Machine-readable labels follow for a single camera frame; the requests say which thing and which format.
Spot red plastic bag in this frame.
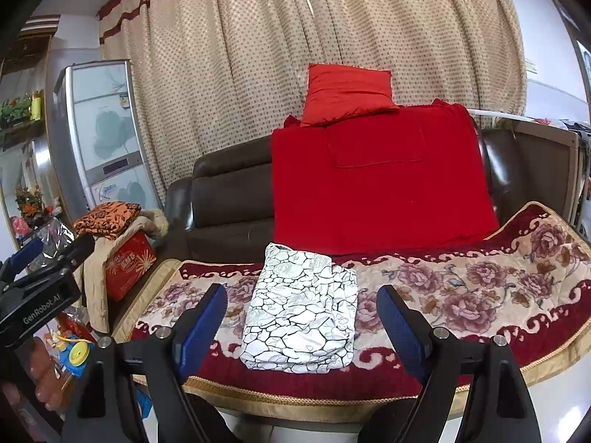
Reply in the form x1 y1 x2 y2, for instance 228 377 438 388
58 311 93 340

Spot beige quilted jacket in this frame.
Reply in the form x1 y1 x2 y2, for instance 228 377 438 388
81 207 169 333

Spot large red cushion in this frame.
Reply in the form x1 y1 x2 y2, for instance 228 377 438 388
270 99 502 257

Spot floral red beige blanket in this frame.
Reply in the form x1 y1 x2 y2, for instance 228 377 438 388
113 200 591 418

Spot red cardboard box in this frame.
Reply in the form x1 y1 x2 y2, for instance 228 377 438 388
105 231 158 303

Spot blue yellow toy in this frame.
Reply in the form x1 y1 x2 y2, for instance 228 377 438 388
51 334 100 379

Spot beige dotted curtain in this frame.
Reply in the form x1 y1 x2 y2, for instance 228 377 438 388
97 0 529 204

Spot orange black patterned cloth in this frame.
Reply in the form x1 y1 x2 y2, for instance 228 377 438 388
74 202 143 241

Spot green ornaments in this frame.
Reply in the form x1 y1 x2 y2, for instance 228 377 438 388
0 97 33 123

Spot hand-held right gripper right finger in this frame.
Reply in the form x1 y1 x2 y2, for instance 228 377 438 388
376 285 543 443

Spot wooden wall shelf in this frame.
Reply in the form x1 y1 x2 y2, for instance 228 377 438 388
0 14 61 148

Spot clear plastic wrap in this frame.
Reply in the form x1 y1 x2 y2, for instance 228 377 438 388
28 217 77 259

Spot dark brown leather sofa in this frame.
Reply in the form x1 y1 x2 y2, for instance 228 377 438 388
108 127 583 333

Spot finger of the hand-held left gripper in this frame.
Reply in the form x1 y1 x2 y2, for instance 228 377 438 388
46 234 95 278
0 237 44 285

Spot orange flower bouquet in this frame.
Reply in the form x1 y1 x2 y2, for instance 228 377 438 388
15 185 49 222

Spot white black crackle print coat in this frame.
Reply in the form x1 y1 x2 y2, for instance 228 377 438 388
239 242 361 374

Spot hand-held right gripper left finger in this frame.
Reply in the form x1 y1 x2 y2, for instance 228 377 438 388
60 283 229 443

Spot person's left hand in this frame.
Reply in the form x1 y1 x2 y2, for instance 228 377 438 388
30 337 62 409

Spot red pillow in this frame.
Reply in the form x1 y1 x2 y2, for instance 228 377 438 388
300 63 400 127

